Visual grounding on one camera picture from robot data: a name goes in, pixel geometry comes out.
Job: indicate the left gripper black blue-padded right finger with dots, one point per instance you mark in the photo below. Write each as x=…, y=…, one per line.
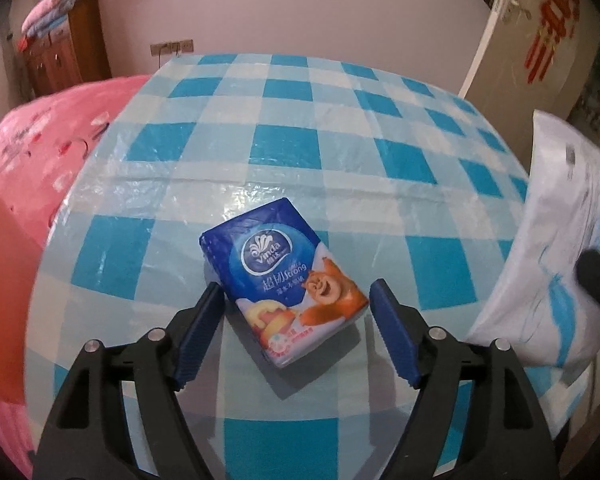
x=506, y=435

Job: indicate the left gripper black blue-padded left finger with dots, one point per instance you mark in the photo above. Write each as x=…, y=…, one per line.
x=116, y=415

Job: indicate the grey white paper bag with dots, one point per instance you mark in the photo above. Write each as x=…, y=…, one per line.
x=537, y=304

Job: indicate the blue Vinda tissue pack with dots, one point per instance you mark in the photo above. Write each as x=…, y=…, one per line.
x=283, y=279

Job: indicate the red door decoration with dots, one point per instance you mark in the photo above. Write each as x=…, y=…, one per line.
x=557, y=23

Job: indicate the pink heart bed cover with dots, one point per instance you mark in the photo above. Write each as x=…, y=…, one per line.
x=43, y=147

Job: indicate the brown wooden cabinet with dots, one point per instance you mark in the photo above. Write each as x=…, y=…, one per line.
x=72, y=52

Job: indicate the folded blankets stack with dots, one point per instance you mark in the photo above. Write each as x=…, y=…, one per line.
x=44, y=13

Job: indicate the beige door with handle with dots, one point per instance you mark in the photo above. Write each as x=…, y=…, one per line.
x=496, y=82

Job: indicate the wall power socket strip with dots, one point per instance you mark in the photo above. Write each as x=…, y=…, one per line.
x=172, y=47

